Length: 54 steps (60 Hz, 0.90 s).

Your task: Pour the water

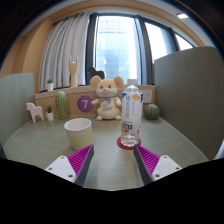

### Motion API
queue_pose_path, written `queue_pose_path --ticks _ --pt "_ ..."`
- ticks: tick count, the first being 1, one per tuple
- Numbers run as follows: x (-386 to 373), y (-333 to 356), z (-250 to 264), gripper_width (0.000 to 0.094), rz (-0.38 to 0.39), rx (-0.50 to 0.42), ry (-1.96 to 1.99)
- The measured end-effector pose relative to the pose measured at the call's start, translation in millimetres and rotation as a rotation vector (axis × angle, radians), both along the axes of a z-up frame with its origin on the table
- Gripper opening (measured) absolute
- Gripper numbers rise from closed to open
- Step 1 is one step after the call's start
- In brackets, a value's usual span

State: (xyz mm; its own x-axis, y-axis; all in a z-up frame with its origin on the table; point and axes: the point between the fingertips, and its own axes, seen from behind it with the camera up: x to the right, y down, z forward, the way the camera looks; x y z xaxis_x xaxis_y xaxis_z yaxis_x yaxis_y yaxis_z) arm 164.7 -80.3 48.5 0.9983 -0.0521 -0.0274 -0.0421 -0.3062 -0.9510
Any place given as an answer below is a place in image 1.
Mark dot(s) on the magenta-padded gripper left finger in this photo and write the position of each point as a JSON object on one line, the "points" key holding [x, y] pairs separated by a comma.
{"points": [[63, 166]]}

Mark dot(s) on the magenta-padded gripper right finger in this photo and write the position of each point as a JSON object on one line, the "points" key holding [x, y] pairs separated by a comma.
{"points": [[163, 165]]}

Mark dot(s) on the clear plastic water bottle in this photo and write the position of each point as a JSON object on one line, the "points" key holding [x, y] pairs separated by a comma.
{"points": [[131, 113]]}

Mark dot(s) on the pale yellow paper cup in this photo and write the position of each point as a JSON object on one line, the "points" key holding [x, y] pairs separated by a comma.
{"points": [[79, 135]]}

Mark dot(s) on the flat round red coaster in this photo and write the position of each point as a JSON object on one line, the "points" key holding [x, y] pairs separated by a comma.
{"points": [[120, 144]]}

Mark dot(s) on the small potted plant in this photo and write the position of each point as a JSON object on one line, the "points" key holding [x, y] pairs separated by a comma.
{"points": [[50, 87], [50, 116]]}

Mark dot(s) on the round green cactus ornament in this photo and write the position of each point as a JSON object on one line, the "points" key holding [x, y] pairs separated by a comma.
{"points": [[152, 112]]}

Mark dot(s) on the tall green cactus ornament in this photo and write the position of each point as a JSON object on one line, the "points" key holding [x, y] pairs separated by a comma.
{"points": [[61, 106]]}

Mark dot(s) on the pink horse figurine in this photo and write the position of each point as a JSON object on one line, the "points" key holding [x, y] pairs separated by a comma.
{"points": [[35, 111]]}

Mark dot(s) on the round purple number sign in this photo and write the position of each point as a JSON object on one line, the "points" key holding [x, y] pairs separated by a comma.
{"points": [[84, 104]]}

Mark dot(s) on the large grey desk partition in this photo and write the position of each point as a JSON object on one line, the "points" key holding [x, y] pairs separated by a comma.
{"points": [[190, 100]]}

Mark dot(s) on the pale green desk partition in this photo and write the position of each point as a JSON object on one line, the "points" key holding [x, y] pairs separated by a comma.
{"points": [[15, 106]]}

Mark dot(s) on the beige mouse plush toy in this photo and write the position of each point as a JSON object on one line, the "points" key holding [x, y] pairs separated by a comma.
{"points": [[106, 100]]}

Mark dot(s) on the wooden hand sculpture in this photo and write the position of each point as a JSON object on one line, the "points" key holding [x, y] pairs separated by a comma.
{"points": [[73, 75]]}

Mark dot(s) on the dark horse figurine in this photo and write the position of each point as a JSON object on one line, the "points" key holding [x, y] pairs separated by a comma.
{"points": [[95, 73]]}

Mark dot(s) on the white curtain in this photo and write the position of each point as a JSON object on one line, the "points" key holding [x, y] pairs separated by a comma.
{"points": [[63, 53]]}

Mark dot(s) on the ceiling lights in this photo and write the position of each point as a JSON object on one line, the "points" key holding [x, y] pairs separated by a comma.
{"points": [[182, 15]]}

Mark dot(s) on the white wall socket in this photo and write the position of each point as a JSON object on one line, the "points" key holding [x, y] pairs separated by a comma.
{"points": [[147, 96]]}

